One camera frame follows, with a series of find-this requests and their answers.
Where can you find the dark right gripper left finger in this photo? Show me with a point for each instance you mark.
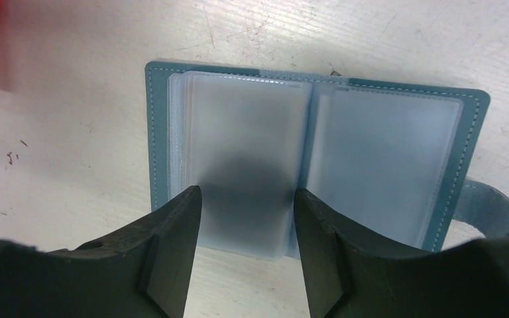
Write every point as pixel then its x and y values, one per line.
pixel 140 270

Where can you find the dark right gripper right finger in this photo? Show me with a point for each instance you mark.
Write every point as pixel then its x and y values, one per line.
pixel 352 271

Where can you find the blue leather card holder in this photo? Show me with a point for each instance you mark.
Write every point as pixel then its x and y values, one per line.
pixel 391 156

